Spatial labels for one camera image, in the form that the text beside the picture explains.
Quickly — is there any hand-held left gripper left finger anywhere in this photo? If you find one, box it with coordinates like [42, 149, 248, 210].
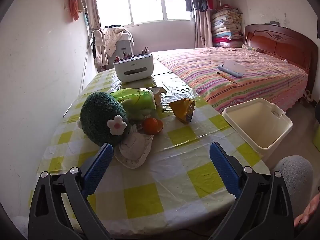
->
[28, 142, 114, 240]

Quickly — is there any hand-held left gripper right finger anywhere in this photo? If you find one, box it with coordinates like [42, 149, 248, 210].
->
[209, 142, 294, 240]

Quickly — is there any grey knit hat lace brim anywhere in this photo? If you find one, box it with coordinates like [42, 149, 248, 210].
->
[114, 132, 154, 169]

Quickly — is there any green plush toy with flower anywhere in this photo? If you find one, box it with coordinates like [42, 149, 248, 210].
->
[80, 92, 130, 147]

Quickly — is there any cream plastic bin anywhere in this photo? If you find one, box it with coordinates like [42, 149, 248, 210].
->
[222, 98, 293, 163]

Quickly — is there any orange tangerine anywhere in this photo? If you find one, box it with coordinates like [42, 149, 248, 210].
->
[142, 117, 163, 135]

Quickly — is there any yellow snack wrapper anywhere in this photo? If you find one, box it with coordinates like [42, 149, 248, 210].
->
[167, 97, 196, 124]

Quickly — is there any green tissue packet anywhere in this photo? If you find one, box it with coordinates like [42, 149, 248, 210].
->
[110, 88, 157, 119]

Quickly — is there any person's right hand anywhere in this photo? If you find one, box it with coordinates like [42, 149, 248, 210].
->
[294, 192, 320, 228]

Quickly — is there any person's right leg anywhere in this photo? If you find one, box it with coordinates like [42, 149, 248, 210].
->
[274, 155, 314, 205]

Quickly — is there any pencil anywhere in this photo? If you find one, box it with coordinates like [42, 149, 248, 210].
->
[216, 71, 237, 84]

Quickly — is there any bed with striped cover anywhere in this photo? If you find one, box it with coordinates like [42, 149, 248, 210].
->
[152, 46, 308, 114]

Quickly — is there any white desk organizer box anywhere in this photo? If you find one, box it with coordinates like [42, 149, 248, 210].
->
[113, 54, 154, 82]

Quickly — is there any beige hanging garment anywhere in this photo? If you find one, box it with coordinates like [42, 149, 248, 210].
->
[92, 29, 108, 67]

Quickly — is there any white standing appliance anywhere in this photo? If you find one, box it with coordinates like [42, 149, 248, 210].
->
[116, 34, 134, 58]

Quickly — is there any bunch of pens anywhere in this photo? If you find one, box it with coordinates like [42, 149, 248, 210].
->
[114, 46, 150, 62]

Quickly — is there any white appliance with cloth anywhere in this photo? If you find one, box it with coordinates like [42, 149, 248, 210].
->
[103, 25, 134, 57]

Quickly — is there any wooden bed headboard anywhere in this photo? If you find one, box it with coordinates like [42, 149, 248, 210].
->
[244, 24, 318, 94]

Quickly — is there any beige curtain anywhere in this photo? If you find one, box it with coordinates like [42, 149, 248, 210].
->
[194, 7, 213, 48]
[84, 0, 102, 30]

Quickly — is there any stack of folded quilts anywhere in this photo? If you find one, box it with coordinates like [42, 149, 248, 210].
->
[211, 4, 244, 47]

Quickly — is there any window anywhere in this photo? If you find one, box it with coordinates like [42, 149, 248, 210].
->
[96, 0, 195, 25]

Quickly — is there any orange cloth on wall hook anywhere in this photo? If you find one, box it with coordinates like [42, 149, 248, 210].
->
[67, 0, 85, 22]

